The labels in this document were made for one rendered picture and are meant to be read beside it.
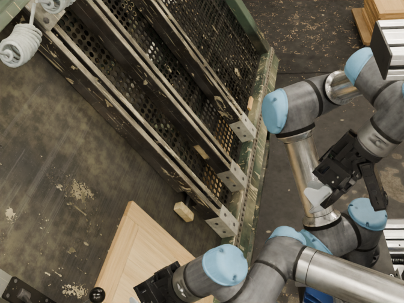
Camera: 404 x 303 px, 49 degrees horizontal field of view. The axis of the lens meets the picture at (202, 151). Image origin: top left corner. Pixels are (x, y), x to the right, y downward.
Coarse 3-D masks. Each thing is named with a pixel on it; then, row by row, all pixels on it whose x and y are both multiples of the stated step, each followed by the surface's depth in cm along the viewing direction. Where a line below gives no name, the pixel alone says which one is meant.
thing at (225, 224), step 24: (72, 0) 113; (48, 24) 116; (48, 48) 123; (72, 48) 126; (72, 72) 128; (96, 72) 131; (96, 96) 132; (120, 96) 137; (120, 120) 138; (144, 120) 144; (144, 144) 144; (168, 168) 150; (192, 192) 157; (216, 216) 165
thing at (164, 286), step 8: (176, 264) 93; (160, 272) 95; (168, 272) 90; (152, 280) 95; (160, 280) 93; (168, 280) 90; (136, 288) 95; (144, 288) 95; (152, 288) 93; (160, 288) 94; (168, 288) 89; (144, 296) 95; (152, 296) 93; (160, 296) 93; (176, 296) 88
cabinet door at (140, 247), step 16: (128, 208) 136; (128, 224) 133; (144, 224) 139; (128, 240) 131; (144, 240) 137; (160, 240) 143; (176, 240) 149; (112, 256) 125; (128, 256) 130; (144, 256) 135; (160, 256) 141; (176, 256) 147; (192, 256) 154; (112, 272) 123; (128, 272) 128; (144, 272) 134; (112, 288) 122; (128, 288) 127
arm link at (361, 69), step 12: (348, 60) 91; (360, 60) 89; (372, 60) 88; (348, 72) 91; (360, 72) 88; (372, 72) 87; (360, 84) 89; (372, 84) 86; (384, 84) 85; (372, 96) 87
